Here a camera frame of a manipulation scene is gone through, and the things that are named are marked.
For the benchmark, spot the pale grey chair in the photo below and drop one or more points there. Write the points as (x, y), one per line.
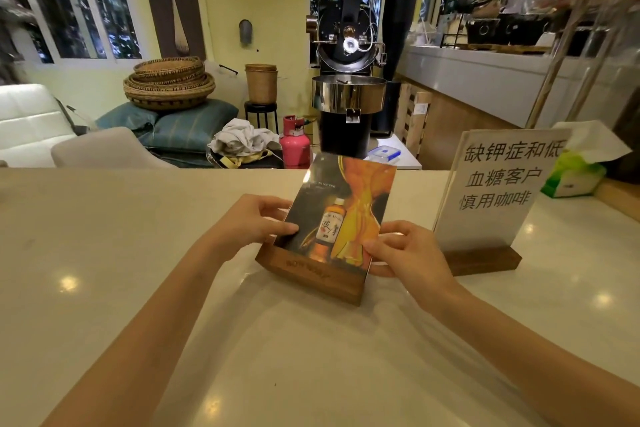
(110, 149)

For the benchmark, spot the wide woven basket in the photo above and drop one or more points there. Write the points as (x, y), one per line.
(170, 101)

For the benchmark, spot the white sofa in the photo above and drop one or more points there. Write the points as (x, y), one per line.
(30, 121)

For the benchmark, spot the tall woven bin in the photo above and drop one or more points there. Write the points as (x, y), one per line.
(261, 84)

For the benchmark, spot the black chaff collector cyclone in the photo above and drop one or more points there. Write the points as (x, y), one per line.
(402, 16)

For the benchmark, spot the large teal cushion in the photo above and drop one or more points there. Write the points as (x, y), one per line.
(190, 126)

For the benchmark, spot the small woven basket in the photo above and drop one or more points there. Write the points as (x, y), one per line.
(167, 66)

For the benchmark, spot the wooden glass tube rack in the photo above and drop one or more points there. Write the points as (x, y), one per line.
(560, 41)

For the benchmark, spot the wooden sign base block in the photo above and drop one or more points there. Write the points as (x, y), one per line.
(485, 261)

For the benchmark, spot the pink gas cylinder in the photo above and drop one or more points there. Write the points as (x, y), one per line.
(295, 146)

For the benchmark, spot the blue lid plastic container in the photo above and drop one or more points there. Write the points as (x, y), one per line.
(384, 154)

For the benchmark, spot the black round stool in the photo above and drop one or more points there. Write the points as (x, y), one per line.
(261, 107)

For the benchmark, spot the low white platform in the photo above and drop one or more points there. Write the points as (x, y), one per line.
(407, 156)

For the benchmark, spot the crumpled white cloth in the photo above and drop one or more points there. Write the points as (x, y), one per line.
(242, 136)

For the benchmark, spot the grey wall fixture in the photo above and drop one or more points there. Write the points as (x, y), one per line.
(245, 31)

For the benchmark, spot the black metal tray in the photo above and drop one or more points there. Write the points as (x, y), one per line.
(260, 162)

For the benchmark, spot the black coffee roaster machine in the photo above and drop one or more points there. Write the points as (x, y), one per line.
(350, 116)

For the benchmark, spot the black tabletop stove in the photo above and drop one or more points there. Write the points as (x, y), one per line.
(500, 29)

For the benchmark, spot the white printed sign sheet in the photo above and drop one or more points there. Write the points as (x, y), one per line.
(500, 181)

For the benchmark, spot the person's right hand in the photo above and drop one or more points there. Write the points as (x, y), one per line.
(417, 261)

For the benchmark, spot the person's left hand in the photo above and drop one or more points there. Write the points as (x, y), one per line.
(250, 224)

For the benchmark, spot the person's right forearm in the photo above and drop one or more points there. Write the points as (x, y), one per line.
(540, 366)

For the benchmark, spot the small teal cushion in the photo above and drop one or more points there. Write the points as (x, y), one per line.
(125, 116)

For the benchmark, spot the shallow woven basket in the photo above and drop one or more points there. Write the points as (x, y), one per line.
(170, 85)

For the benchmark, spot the green tissue box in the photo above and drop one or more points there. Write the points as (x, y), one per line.
(572, 176)

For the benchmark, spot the whisky advert sign wooden base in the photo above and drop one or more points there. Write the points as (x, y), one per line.
(310, 276)

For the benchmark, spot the person's left forearm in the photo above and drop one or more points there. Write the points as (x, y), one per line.
(150, 331)

